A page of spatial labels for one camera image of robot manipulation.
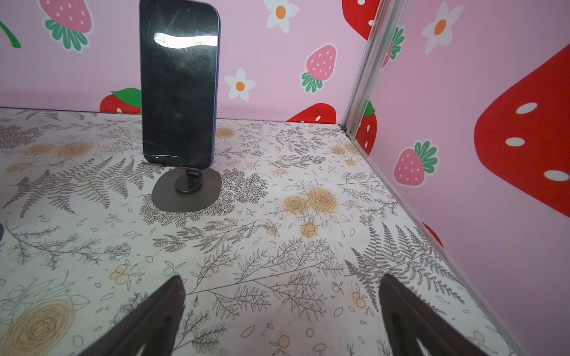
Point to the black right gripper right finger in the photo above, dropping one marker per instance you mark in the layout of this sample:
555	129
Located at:
410	322

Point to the aluminium right corner post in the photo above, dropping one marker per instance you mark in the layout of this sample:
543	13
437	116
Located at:
382	27

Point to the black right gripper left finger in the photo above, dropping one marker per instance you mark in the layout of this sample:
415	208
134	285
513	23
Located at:
150	329

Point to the dark grey round stand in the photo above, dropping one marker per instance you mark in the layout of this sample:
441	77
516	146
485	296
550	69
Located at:
186	190

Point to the blue-edged black phone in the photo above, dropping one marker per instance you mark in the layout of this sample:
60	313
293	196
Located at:
179	63

